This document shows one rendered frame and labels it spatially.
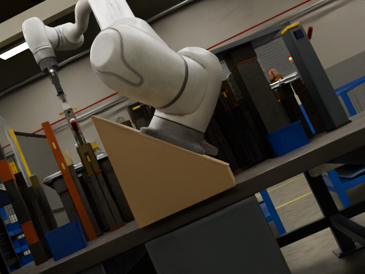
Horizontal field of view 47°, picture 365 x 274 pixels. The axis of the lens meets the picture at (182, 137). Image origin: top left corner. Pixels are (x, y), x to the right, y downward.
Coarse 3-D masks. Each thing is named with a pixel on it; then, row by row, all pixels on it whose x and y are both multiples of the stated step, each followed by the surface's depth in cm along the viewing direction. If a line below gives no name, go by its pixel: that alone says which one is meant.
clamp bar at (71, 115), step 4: (64, 112) 166; (68, 112) 165; (72, 112) 167; (68, 116) 166; (72, 116) 167; (68, 120) 166; (76, 120) 167; (72, 128) 166; (80, 128) 167; (72, 132) 166; (80, 132) 167; (76, 136) 167; (76, 140) 167; (84, 140) 167
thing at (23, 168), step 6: (6, 126) 181; (6, 132) 173; (12, 138) 184; (12, 144) 178; (12, 150) 172; (18, 156) 181; (18, 162) 172; (24, 168) 182; (24, 174) 176; (30, 180) 182
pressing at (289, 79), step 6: (288, 78) 195; (294, 78) 208; (270, 84) 193; (276, 84) 193; (102, 156) 172; (78, 168) 179; (54, 174) 168; (60, 174) 168; (78, 174) 191; (48, 180) 177
